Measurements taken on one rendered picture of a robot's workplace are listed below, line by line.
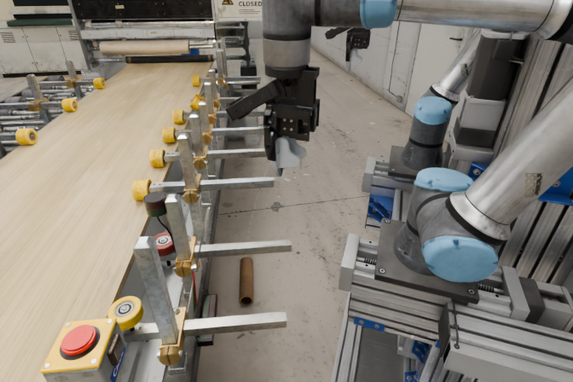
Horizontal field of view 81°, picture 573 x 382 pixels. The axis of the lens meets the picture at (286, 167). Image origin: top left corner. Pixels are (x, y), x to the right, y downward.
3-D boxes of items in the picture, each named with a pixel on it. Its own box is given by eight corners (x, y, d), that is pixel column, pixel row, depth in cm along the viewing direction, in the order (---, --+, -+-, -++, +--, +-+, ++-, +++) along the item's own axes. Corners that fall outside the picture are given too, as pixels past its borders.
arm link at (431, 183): (454, 209, 83) (469, 162, 76) (468, 246, 71) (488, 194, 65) (403, 204, 85) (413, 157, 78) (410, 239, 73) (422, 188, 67)
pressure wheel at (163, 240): (182, 255, 116) (177, 229, 110) (179, 273, 109) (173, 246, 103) (159, 257, 115) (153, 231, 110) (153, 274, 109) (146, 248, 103)
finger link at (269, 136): (273, 164, 59) (271, 118, 54) (264, 164, 59) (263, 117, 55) (281, 153, 63) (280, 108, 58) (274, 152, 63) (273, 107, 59)
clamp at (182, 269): (198, 246, 116) (196, 235, 114) (192, 277, 105) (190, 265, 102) (182, 248, 116) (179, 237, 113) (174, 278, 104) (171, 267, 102)
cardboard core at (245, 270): (251, 256, 213) (252, 295, 187) (252, 265, 217) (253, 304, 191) (240, 257, 213) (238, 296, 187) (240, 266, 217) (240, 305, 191)
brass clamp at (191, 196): (204, 183, 133) (202, 173, 130) (199, 204, 121) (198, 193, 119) (188, 184, 132) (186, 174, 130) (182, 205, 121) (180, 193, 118)
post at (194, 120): (211, 206, 160) (199, 112, 136) (211, 211, 157) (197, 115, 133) (205, 206, 160) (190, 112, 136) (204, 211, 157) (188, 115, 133)
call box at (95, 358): (129, 348, 51) (116, 315, 48) (113, 397, 45) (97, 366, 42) (82, 352, 51) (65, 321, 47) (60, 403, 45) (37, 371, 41)
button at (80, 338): (102, 329, 46) (99, 321, 46) (91, 358, 43) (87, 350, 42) (72, 332, 46) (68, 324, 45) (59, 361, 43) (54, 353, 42)
